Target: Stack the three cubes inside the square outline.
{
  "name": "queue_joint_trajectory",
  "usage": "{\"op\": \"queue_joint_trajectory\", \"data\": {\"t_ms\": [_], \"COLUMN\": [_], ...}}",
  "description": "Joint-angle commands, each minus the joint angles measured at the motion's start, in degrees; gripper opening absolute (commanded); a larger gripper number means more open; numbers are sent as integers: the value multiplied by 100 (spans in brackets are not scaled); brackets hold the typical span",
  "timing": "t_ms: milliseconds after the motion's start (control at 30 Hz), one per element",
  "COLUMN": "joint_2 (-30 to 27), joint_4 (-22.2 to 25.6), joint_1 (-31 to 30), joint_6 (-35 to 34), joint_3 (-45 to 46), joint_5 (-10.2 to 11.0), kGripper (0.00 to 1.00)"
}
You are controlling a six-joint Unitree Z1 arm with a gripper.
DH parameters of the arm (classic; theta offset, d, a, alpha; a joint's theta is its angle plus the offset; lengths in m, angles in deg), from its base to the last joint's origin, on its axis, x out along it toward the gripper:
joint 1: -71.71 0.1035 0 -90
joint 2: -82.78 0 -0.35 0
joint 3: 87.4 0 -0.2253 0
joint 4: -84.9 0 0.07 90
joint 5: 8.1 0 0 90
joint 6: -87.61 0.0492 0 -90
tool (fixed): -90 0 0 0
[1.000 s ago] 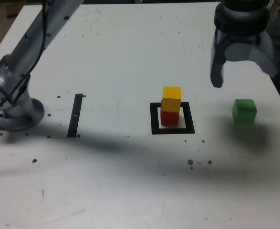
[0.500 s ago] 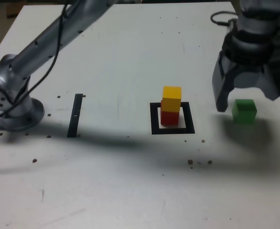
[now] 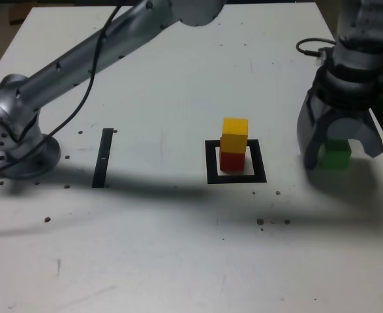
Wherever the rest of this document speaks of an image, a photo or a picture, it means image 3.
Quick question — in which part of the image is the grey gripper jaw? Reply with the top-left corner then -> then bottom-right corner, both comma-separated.
296,91 -> 335,170
326,108 -> 383,160

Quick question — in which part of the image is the green cube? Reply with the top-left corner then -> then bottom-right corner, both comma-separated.
318,139 -> 352,170

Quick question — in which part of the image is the yellow cube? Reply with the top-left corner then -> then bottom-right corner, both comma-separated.
222,117 -> 249,154

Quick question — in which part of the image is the red cube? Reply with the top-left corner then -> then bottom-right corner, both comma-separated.
219,136 -> 246,173

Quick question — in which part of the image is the black tape square outline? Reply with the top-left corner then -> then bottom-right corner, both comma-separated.
204,139 -> 268,185

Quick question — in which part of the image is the black tape strip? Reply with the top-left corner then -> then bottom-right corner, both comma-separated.
91,127 -> 114,188

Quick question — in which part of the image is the cardboard box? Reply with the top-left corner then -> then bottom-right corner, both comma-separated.
8,0 -> 35,25

